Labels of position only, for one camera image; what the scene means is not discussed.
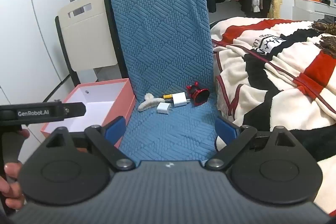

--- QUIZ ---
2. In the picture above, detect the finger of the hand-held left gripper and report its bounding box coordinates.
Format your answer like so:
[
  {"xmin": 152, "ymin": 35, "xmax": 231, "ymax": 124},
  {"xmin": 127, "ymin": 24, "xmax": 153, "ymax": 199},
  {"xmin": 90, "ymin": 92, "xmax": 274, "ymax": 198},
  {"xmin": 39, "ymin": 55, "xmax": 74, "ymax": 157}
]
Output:
[{"xmin": 62, "ymin": 102, "xmax": 87, "ymax": 120}]

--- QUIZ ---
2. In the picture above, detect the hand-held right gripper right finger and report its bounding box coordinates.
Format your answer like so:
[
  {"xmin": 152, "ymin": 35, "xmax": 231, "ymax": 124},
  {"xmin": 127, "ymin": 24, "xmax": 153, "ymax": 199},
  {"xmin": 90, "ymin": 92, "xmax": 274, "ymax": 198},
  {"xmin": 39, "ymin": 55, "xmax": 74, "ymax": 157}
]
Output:
[{"xmin": 205, "ymin": 116, "xmax": 298, "ymax": 171}]

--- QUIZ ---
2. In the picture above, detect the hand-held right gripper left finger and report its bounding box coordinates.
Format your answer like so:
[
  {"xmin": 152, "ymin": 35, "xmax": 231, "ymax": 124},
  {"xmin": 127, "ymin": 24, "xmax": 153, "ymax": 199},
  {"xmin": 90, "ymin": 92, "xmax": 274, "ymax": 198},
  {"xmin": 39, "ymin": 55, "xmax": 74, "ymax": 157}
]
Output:
[{"xmin": 45, "ymin": 116, "xmax": 136, "ymax": 171}]

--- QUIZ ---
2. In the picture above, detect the pink cardboard box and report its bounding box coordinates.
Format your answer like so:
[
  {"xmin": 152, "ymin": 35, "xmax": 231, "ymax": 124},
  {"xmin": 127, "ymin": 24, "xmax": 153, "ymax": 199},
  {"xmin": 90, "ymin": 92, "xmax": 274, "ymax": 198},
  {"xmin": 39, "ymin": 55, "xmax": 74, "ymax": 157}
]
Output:
[{"xmin": 40, "ymin": 78, "xmax": 136, "ymax": 148}]

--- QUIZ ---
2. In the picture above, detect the cream fluffy hair claw clip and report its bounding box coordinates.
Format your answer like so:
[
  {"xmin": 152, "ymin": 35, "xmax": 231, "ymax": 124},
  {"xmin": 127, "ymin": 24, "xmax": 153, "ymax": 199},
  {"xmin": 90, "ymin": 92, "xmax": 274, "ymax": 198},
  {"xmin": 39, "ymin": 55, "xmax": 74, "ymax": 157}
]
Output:
[{"xmin": 138, "ymin": 93, "xmax": 165, "ymax": 112}]

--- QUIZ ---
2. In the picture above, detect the red round mirror with ears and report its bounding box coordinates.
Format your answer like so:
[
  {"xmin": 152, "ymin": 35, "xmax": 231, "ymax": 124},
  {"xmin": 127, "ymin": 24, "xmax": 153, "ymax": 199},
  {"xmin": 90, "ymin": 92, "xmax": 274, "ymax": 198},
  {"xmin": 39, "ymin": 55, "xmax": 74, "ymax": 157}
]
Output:
[{"xmin": 186, "ymin": 81, "xmax": 210, "ymax": 106}]

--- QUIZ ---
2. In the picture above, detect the small white charger plug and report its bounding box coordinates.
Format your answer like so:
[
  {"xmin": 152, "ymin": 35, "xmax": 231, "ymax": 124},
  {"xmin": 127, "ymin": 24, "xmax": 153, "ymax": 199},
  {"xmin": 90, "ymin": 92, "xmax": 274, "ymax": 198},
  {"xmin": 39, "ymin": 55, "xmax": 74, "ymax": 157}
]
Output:
[{"xmin": 157, "ymin": 103, "xmax": 173, "ymax": 115}]

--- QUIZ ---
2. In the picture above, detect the large white charger plug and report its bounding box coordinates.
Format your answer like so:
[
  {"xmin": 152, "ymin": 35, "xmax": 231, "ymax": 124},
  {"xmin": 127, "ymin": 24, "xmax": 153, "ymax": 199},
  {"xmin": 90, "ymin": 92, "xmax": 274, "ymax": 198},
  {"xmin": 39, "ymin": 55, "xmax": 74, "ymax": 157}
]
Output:
[{"xmin": 172, "ymin": 92, "xmax": 191, "ymax": 108}]

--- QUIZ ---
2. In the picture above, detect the person's left hand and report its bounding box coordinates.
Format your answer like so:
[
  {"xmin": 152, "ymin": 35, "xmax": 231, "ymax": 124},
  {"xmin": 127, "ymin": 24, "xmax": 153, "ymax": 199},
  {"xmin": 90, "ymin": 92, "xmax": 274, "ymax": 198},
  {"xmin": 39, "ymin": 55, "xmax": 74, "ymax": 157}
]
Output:
[{"xmin": 0, "ymin": 129, "xmax": 30, "ymax": 211}]

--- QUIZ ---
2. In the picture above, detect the red black white printed blanket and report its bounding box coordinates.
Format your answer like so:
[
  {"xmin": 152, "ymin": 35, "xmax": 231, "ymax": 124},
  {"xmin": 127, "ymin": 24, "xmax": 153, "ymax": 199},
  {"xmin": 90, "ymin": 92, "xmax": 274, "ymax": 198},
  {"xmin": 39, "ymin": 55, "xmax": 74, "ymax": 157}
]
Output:
[{"xmin": 210, "ymin": 18, "xmax": 336, "ymax": 216}]

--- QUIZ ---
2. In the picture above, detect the cream folding chair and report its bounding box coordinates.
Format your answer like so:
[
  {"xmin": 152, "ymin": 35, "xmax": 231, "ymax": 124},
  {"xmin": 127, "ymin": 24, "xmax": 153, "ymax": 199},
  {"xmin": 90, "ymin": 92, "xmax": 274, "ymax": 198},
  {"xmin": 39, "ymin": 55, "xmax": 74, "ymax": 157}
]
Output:
[{"xmin": 55, "ymin": 0, "xmax": 130, "ymax": 88}]

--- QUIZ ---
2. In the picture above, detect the white wardrobe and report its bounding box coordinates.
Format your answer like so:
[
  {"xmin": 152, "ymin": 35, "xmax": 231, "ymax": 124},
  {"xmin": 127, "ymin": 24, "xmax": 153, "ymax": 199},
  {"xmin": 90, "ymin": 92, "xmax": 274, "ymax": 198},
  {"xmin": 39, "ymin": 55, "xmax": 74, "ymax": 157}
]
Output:
[{"xmin": 0, "ymin": 0, "xmax": 69, "ymax": 140}]

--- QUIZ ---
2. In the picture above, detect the blue textured chair cover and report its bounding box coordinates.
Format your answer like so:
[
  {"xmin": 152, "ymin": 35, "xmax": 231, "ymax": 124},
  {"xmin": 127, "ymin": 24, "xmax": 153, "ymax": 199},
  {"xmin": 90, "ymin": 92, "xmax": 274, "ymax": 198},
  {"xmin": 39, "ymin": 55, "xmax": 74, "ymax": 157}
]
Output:
[{"xmin": 111, "ymin": 0, "xmax": 235, "ymax": 162}]

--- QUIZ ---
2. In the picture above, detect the leopard print cloth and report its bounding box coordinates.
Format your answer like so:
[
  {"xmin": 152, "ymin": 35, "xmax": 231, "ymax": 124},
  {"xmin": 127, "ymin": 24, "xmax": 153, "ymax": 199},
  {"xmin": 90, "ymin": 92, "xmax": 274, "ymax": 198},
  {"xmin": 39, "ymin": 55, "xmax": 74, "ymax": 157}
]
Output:
[{"xmin": 311, "ymin": 20, "xmax": 336, "ymax": 60}]

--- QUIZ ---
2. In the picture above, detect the white dresser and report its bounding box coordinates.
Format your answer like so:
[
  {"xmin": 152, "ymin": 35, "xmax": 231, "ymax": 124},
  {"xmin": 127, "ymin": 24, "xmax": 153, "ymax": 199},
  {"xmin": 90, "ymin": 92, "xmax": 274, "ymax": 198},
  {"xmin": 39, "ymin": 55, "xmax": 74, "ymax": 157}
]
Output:
[{"xmin": 292, "ymin": 0, "xmax": 336, "ymax": 23}]

